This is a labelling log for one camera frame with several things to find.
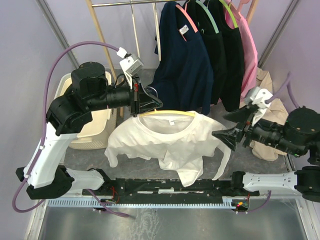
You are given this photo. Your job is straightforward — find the pink hanger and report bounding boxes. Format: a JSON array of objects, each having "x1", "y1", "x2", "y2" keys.
[
  {"x1": 237, "y1": 0, "x2": 250, "y2": 12},
  {"x1": 175, "y1": 3, "x2": 198, "y2": 42}
]

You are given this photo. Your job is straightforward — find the white t shirt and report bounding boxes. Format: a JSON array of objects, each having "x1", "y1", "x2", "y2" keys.
[{"x1": 104, "y1": 111, "x2": 231, "y2": 187}]

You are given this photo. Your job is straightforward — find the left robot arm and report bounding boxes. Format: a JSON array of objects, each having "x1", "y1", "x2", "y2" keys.
[{"x1": 16, "y1": 62, "x2": 163, "y2": 200}]

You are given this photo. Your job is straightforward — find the lime green hanger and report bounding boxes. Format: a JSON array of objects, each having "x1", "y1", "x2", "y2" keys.
[{"x1": 219, "y1": 0, "x2": 238, "y2": 28}]

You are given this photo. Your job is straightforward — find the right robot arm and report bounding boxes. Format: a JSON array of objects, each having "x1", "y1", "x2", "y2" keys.
[{"x1": 212, "y1": 103, "x2": 320, "y2": 203}]

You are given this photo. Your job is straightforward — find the yellow hanger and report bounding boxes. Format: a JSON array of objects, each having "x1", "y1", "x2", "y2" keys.
[{"x1": 137, "y1": 85, "x2": 196, "y2": 119}]

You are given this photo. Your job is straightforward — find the black t shirt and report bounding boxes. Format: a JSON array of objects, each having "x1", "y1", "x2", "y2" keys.
[
  {"x1": 183, "y1": 0, "x2": 227, "y2": 105},
  {"x1": 204, "y1": 0, "x2": 245, "y2": 112}
]

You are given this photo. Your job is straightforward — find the beige garment on floor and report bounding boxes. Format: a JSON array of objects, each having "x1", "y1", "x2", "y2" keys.
[{"x1": 249, "y1": 68, "x2": 289, "y2": 162}]

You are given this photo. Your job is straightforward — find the black t shirt left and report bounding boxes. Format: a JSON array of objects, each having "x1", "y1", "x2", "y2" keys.
[{"x1": 183, "y1": 0, "x2": 227, "y2": 105}]

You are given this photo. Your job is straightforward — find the white plastic hanger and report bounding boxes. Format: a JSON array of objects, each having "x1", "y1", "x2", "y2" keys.
[{"x1": 129, "y1": 0, "x2": 141, "y2": 58}]

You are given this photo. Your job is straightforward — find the cream laundry basket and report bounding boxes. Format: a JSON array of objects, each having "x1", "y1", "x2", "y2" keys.
[{"x1": 54, "y1": 71, "x2": 118, "y2": 150}]

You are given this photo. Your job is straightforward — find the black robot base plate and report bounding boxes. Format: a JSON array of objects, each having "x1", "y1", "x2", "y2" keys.
[{"x1": 93, "y1": 178, "x2": 260, "y2": 204}]

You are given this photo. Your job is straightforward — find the white slotted cable duct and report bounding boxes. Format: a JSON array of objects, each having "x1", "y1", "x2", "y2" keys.
[{"x1": 46, "y1": 197, "x2": 236, "y2": 210}]

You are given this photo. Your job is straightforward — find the wooden clothes rack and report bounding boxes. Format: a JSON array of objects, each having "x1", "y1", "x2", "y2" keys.
[{"x1": 85, "y1": 0, "x2": 258, "y2": 118}]

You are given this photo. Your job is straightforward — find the pink hanger far right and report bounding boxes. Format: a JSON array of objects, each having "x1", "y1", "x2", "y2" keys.
[{"x1": 237, "y1": 0, "x2": 250, "y2": 12}]

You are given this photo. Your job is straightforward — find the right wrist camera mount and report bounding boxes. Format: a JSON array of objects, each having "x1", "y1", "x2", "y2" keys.
[{"x1": 244, "y1": 86, "x2": 273, "y2": 127}]

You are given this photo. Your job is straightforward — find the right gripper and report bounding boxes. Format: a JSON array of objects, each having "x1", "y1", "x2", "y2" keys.
[{"x1": 209, "y1": 103, "x2": 303, "y2": 156}]

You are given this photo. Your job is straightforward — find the black t shirt right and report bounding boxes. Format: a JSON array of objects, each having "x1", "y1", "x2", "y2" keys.
[{"x1": 204, "y1": 0, "x2": 245, "y2": 112}]

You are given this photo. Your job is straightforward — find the navy blue t shirt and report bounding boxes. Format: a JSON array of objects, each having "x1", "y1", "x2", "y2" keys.
[{"x1": 150, "y1": 1, "x2": 214, "y2": 115}]

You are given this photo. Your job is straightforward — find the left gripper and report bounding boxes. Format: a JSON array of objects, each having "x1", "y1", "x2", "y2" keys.
[{"x1": 87, "y1": 73, "x2": 164, "y2": 118}]

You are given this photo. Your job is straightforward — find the pink t shirt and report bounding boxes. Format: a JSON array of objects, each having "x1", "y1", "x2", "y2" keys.
[{"x1": 222, "y1": 0, "x2": 258, "y2": 103}]

